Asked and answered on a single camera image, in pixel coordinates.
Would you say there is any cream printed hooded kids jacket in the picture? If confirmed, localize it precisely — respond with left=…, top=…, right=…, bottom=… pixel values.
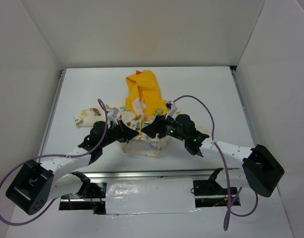
left=74, top=70, right=182, bottom=157

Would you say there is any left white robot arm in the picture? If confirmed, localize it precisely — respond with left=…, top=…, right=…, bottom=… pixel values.
left=5, top=120, right=139, bottom=215

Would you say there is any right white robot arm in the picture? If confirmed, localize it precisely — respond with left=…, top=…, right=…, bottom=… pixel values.
left=142, top=114, right=285, bottom=197

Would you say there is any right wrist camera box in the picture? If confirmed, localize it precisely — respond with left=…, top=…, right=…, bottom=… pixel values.
left=165, top=101, right=178, bottom=118

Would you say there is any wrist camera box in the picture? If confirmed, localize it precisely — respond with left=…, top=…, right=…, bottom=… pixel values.
left=109, top=108, right=119, bottom=119
left=165, top=101, right=178, bottom=118

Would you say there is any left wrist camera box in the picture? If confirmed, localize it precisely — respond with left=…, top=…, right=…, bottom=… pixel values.
left=109, top=108, right=119, bottom=119

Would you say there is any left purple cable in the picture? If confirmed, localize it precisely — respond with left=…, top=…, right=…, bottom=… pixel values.
left=0, top=98, right=108, bottom=226

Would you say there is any purple cable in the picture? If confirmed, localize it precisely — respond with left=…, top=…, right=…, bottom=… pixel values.
left=0, top=98, right=108, bottom=226
left=172, top=95, right=258, bottom=231

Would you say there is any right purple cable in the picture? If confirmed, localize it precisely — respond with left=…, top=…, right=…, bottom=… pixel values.
left=172, top=95, right=258, bottom=231

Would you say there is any white panel on rail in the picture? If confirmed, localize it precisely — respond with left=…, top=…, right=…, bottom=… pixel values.
left=105, top=178, right=197, bottom=215

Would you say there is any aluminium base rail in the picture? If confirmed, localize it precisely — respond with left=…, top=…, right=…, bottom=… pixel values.
left=59, top=169, right=228, bottom=215

